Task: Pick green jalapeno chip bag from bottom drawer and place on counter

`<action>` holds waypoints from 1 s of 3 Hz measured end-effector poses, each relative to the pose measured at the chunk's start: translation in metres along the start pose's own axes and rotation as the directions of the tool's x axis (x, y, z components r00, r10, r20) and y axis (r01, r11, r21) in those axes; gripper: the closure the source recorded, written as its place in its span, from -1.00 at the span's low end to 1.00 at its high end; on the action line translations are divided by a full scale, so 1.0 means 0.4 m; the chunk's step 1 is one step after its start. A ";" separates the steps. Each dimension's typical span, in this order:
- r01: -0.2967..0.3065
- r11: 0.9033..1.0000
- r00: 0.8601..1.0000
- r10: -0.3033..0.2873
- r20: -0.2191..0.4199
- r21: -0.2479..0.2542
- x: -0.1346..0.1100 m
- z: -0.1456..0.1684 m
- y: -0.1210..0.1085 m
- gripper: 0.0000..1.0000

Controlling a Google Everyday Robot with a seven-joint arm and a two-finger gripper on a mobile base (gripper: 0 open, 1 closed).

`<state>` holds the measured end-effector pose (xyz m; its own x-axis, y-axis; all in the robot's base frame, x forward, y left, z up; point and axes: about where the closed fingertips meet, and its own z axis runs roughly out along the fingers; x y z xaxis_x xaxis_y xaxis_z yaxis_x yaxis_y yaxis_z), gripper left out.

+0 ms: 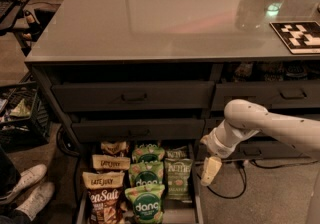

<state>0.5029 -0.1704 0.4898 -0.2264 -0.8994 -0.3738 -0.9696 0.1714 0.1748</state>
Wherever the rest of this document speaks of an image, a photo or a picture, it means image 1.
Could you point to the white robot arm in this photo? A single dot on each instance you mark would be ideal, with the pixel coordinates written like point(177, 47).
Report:
point(243, 120)

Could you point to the open bottom left drawer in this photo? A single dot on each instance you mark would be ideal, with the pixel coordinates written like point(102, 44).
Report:
point(174, 211)

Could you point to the lower white sneaker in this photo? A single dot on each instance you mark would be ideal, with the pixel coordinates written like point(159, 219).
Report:
point(37, 200)

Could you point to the rear Late July chip bag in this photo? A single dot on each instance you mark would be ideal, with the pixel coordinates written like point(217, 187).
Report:
point(118, 149)

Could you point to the dark grey drawer cabinet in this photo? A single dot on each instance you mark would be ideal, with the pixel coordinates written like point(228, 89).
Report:
point(103, 41)

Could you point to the black white fiducial marker board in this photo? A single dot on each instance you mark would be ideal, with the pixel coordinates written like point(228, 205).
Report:
point(300, 37)

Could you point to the green dang chip bag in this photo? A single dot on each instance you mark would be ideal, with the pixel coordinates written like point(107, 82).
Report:
point(148, 153)
point(146, 203)
point(146, 173)

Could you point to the late july chip bag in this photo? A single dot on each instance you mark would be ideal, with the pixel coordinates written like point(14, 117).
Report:
point(118, 149)
point(105, 162)
point(104, 190)

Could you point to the middle right drawer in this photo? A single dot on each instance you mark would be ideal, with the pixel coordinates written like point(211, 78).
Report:
point(213, 122)

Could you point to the rear green Dang chip bag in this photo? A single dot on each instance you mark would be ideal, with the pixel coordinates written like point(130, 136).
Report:
point(148, 153)

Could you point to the upper white sneaker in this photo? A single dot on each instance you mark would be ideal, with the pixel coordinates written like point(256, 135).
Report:
point(23, 181)

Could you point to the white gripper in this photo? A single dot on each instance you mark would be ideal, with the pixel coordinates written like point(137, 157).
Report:
point(217, 147)

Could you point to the green jalapeno Kettle chip bag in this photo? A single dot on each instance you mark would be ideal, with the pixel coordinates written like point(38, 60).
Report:
point(177, 175)

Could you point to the snack bags in top drawer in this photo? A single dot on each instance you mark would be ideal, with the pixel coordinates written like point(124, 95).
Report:
point(273, 71)

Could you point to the middle green Dang chip bag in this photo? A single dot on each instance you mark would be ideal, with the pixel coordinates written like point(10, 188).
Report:
point(146, 173)

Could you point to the front green Dang chip bag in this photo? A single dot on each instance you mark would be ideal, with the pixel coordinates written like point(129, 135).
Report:
point(146, 203)

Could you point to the top right drawer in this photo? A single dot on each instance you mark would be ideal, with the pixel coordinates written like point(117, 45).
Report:
point(273, 95)

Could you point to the rear green Kettle chip bag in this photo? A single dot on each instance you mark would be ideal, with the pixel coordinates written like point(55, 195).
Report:
point(177, 153)

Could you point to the middle Late July chip bag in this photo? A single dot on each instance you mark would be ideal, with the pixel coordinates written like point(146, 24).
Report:
point(105, 162)

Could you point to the top left drawer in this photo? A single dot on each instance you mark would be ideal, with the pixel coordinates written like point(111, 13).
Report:
point(82, 97)

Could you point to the black plastic crate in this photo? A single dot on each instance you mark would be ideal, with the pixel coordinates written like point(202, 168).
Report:
point(25, 121)

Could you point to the middle left drawer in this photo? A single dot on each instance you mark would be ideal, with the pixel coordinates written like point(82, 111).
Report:
point(139, 129)

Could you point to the white sneaker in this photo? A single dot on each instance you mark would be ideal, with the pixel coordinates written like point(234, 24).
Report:
point(23, 181)
point(37, 200)

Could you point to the front Late July chip bag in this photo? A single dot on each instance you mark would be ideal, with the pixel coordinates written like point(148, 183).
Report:
point(104, 190)

